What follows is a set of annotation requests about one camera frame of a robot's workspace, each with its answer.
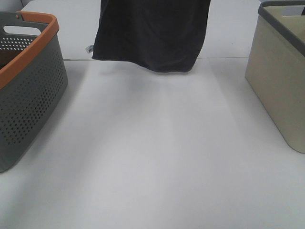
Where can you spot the dark grey towel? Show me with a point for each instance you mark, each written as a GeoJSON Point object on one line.
{"type": "Point", "coordinates": [163, 36]}

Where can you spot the grey basket with orange rim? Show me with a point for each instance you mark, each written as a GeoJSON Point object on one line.
{"type": "Point", "coordinates": [32, 84]}

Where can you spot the beige fabric bin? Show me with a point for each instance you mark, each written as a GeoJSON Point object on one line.
{"type": "Point", "coordinates": [276, 68]}

